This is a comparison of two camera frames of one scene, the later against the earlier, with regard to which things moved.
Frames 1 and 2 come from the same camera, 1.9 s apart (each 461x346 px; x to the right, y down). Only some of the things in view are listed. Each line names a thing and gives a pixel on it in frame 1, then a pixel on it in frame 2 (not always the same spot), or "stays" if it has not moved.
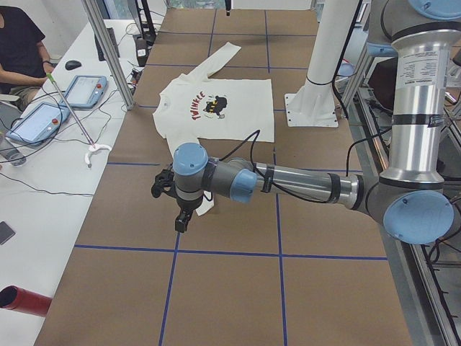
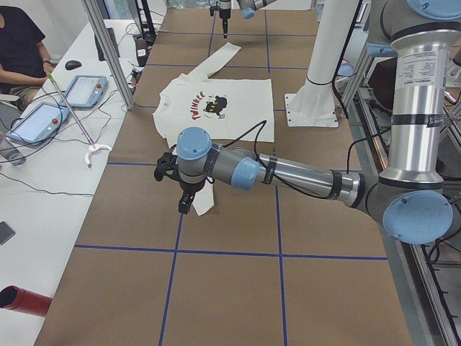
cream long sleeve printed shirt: x=197 y=107 stays
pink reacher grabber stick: x=94 y=146 stays
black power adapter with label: x=142 y=47 stays
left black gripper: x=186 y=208 -> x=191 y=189
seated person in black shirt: x=24 y=57 stays
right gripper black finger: x=227 y=6 -> x=225 y=27
